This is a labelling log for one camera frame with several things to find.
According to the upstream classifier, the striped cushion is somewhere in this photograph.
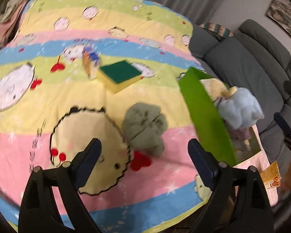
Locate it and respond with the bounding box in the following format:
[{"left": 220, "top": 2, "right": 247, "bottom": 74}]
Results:
[{"left": 199, "top": 22, "right": 234, "bottom": 41}]

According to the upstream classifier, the wall picture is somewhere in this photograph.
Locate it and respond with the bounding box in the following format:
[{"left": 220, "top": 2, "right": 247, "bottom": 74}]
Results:
[{"left": 266, "top": 0, "right": 291, "bottom": 37}]

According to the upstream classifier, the green storage bag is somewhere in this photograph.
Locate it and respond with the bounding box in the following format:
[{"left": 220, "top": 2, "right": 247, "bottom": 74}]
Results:
[{"left": 179, "top": 67, "right": 263, "bottom": 166}]

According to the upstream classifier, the green grey cloth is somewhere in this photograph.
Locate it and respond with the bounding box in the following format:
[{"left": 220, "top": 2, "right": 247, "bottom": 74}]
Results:
[{"left": 0, "top": 1, "right": 23, "bottom": 24}]

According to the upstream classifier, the grey quilted sofa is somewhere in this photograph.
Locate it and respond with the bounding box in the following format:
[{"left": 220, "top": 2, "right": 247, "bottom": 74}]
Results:
[{"left": 188, "top": 18, "right": 291, "bottom": 209}]

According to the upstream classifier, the light blue plush elephant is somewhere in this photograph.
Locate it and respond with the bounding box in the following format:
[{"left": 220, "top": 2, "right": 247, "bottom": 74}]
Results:
[{"left": 214, "top": 86, "right": 264, "bottom": 130}]

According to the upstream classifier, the cream plush toy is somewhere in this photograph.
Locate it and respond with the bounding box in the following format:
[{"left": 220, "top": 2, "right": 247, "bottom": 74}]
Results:
[{"left": 200, "top": 78, "right": 238, "bottom": 102}]

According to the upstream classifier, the purple fleece cloth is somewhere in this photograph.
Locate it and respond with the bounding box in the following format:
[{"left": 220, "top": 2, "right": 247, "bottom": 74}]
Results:
[{"left": 229, "top": 128, "right": 252, "bottom": 140}]

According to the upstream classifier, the orange snack packet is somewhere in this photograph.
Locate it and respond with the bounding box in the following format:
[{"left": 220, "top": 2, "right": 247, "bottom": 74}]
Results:
[{"left": 260, "top": 161, "right": 281, "bottom": 190}]

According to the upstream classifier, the blue orange sponge pack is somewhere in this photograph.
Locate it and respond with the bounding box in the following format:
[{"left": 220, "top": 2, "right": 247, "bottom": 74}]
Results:
[{"left": 82, "top": 45, "right": 101, "bottom": 80}]

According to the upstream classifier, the yellow green scrub sponge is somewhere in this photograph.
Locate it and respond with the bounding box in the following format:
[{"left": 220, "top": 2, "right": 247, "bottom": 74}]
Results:
[{"left": 96, "top": 60, "right": 142, "bottom": 94}]

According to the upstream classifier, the pink towel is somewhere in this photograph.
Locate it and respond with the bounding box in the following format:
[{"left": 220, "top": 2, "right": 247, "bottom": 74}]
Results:
[{"left": 0, "top": 0, "right": 27, "bottom": 46}]

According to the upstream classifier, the grey green towel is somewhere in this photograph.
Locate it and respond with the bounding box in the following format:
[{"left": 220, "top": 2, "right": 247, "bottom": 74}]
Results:
[{"left": 122, "top": 102, "right": 168, "bottom": 157}]

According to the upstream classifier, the colourful cartoon bed sheet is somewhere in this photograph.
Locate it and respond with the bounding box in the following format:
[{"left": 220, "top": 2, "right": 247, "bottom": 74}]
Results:
[{"left": 0, "top": 0, "right": 279, "bottom": 233}]

